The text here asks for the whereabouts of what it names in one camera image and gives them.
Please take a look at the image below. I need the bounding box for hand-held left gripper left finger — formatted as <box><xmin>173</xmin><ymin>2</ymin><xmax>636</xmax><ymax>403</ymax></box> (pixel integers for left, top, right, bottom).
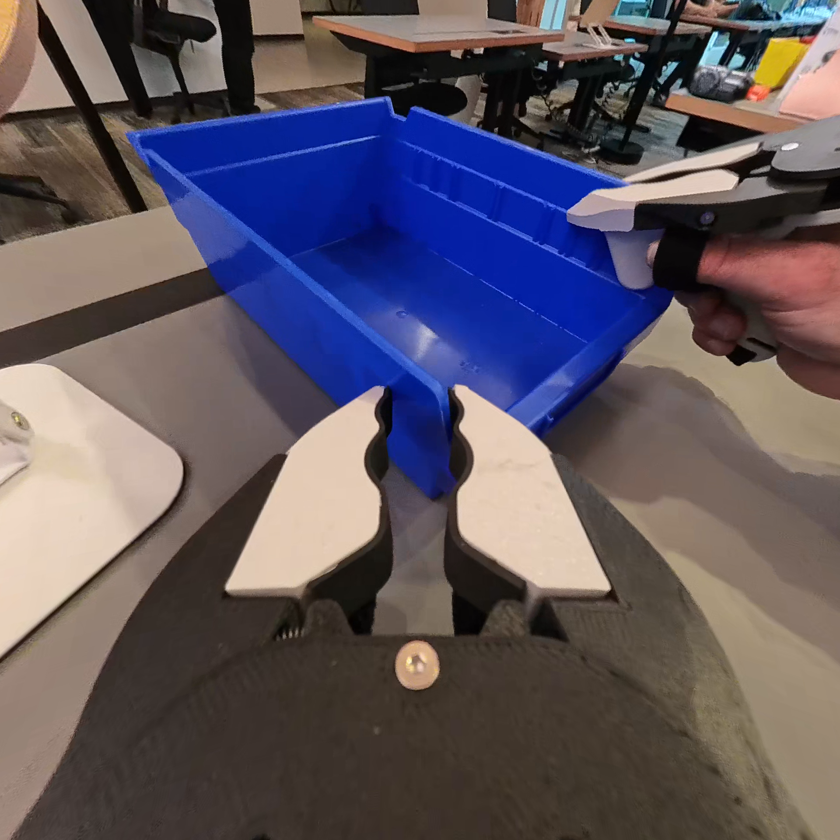
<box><xmin>225</xmin><ymin>385</ymin><xmax>395</xmax><ymax>601</ymax></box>

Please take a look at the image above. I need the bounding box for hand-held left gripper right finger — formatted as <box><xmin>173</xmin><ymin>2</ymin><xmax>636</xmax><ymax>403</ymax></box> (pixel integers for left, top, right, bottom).
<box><xmin>445</xmin><ymin>385</ymin><xmax>613</xmax><ymax>601</ymax></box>

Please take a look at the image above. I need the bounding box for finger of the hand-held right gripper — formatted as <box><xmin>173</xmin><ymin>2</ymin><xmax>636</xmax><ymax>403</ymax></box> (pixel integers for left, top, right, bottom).
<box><xmin>566</xmin><ymin>168</ymin><xmax>741</xmax><ymax>234</ymax></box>
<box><xmin>622</xmin><ymin>142</ymin><xmax>767</xmax><ymax>188</ymax></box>

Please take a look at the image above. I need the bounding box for blue plastic bin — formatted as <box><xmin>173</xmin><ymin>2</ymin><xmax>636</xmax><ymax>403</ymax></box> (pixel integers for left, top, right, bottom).
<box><xmin>126</xmin><ymin>96</ymin><xmax>673</xmax><ymax>500</ymax></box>

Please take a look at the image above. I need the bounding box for grey desk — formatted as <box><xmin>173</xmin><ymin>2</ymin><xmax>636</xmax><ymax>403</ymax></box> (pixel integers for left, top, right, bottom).
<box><xmin>0</xmin><ymin>206</ymin><xmax>840</xmax><ymax>840</ymax></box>

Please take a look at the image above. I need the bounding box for person's right hand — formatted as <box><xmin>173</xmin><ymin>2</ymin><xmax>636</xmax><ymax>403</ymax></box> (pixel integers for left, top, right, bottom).
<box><xmin>646</xmin><ymin>226</ymin><xmax>840</xmax><ymax>398</ymax></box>

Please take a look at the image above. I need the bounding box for wood-edged background table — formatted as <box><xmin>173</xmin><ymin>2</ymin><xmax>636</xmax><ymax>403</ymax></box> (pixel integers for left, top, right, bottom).
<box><xmin>665</xmin><ymin>91</ymin><xmax>809</xmax><ymax>137</ymax></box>
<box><xmin>543</xmin><ymin>39</ymin><xmax>649</xmax><ymax>132</ymax></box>
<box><xmin>312</xmin><ymin>13</ymin><xmax>567</xmax><ymax>122</ymax></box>

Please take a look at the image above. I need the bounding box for pink sheet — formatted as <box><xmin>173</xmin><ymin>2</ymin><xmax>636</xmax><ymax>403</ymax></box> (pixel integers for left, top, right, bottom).
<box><xmin>780</xmin><ymin>64</ymin><xmax>840</xmax><ymax>123</ymax></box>

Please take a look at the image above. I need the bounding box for silver boombox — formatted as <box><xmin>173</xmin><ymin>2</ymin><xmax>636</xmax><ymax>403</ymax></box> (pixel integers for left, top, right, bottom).
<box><xmin>689</xmin><ymin>66</ymin><xmax>756</xmax><ymax>103</ymax></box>

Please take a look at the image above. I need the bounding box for yellow box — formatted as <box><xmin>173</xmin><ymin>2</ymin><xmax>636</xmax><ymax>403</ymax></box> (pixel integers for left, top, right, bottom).
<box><xmin>755</xmin><ymin>38</ymin><xmax>812</xmax><ymax>90</ymax></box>

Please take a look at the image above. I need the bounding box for white laptop stand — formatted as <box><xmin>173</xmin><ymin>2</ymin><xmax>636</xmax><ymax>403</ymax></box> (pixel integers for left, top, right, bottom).
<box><xmin>577</xmin><ymin>21</ymin><xmax>626</xmax><ymax>51</ymax></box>

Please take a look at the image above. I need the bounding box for black table leg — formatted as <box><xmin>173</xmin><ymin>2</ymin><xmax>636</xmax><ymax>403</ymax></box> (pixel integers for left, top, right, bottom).
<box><xmin>36</xmin><ymin>0</ymin><xmax>147</xmax><ymax>212</ymax></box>

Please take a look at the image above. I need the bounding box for black office chair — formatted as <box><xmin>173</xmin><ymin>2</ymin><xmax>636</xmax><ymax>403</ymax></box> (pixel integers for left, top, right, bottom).
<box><xmin>130</xmin><ymin>0</ymin><xmax>219</xmax><ymax>124</ymax></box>

